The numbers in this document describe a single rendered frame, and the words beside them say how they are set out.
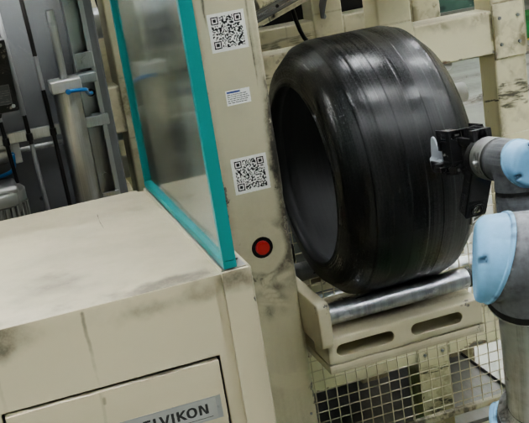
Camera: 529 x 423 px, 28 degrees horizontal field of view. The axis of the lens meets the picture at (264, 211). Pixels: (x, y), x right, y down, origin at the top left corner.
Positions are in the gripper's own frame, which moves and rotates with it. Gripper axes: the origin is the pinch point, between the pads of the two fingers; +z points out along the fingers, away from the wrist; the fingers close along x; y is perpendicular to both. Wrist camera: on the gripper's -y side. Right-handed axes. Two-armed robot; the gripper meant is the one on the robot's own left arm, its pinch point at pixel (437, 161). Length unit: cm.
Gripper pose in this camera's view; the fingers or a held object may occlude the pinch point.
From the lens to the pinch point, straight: 204.7
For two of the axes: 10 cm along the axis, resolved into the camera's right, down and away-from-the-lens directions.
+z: -2.8, -1.2, 9.5
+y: -1.9, -9.7, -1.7
